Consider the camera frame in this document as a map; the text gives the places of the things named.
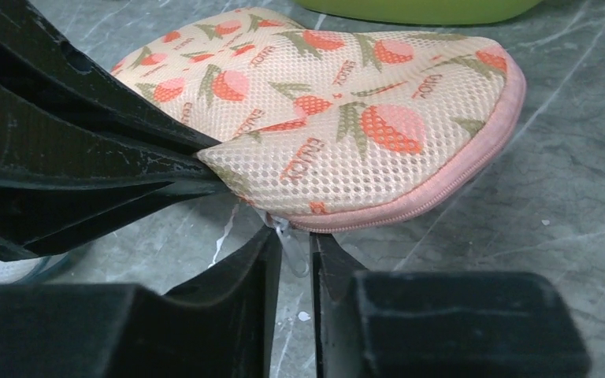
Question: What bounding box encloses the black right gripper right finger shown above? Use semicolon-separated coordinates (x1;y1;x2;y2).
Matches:
310;233;592;377

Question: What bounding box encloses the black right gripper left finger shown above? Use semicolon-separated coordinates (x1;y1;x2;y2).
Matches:
0;228;281;377

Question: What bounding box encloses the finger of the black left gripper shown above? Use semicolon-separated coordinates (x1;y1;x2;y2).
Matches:
0;84;227;261
0;1;219;155

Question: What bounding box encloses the peach floral mesh laundry bag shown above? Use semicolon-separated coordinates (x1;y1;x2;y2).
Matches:
111;7;526;233

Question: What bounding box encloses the round white blue-trimmed laundry bag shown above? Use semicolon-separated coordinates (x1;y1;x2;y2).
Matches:
0;254;70;284

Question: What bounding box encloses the green plastic basket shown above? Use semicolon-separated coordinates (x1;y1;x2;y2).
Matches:
297;0;541;26

